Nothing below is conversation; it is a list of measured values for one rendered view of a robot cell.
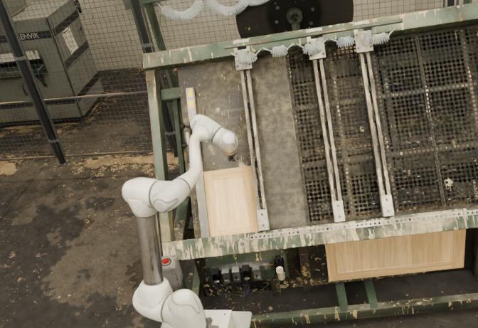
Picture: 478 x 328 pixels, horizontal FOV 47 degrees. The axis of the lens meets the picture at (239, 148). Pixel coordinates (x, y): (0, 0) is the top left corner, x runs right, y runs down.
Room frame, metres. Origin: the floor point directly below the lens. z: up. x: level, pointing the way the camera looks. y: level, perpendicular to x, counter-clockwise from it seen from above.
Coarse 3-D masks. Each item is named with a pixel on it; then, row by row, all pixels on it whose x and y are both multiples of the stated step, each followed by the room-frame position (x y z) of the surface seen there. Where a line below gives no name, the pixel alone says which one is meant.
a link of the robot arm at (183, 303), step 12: (168, 300) 1.99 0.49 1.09; (180, 300) 1.93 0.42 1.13; (192, 300) 1.93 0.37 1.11; (168, 312) 1.93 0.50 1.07; (180, 312) 1.89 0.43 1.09; (192, 312) 1.89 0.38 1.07; (204, 312) 1.96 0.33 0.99; (180, 324) 1.88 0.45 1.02; (192, 324) 1.88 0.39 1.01; (204, 324) 1.92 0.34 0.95
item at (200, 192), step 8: (192, 88) 3.22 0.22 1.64; (192, 112) 3.12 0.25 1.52; (200, 144) 3.01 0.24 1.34; (200, 152) 2.96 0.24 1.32; (200, 176) 2.87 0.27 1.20; (200, 184) 2.84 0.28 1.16; (200, 192) 2.81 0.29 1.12; (200, 200) 2.78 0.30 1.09; (200, 208) 2.75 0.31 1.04; (200, 216) 2.72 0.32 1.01; (200, 224) 2.69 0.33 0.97; (208, 232) 2.65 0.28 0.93
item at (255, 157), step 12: (240, 48) 3.11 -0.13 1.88; (240, 60) 3.10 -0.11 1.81; (240, 72) 3.18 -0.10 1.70; (252, 96) 3.08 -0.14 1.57; (252, 108) 3.03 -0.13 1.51; (252, 120) 3.02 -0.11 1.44; (252, 132) 2.94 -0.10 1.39; (252, 144) 2.89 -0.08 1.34; (252, 156) 2.85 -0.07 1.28; (252, 168) 2.81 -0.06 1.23; (264, 192) 2.70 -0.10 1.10; (264, 204) 2.66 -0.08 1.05; (264, 216) 2.61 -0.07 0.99; (264, 228) 2.57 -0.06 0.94
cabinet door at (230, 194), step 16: (208, 176) 2.87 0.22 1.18; (224, 176) 2.85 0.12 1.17; (240, 176) 2.83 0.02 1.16; (208, 192) 2.81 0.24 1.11; (224, 192) 2.80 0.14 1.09; (240, 192) 2.78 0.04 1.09; (208, 208) 2.75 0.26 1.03; (224, 208) 2.74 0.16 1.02; (240, 208) 2.72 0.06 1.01; (256, 208) 2.69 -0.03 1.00; (208, 224) 2.70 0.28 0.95; (224, 224) 2.68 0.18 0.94; (240, 224) 2.66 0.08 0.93; (256, 224) 2.64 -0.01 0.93
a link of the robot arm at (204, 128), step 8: (192, 120) 2.67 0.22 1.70; (200, 120) 2.64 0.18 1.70; (208, 120) 2.65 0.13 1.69; (192, 128) 2.65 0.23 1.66; (200, 128) 2.59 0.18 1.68; (208, 128) 2.60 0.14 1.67; (216, 128) 2.61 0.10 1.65; (192, 136) 2.54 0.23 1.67; (200, 136) 2.55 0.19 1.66; (208, 136) 2.58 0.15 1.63; (192, 144) 2.47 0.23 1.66; (192, 152) 2.42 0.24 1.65; (192, 160) 2.37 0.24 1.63; (200, 160) 2.37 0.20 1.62; (192, 168) 2.30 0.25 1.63; (200, 168) 2.31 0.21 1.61; (184, 176) 2.21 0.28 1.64; (192, 176) 2.23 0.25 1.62; (192, 184) 2.20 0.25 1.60
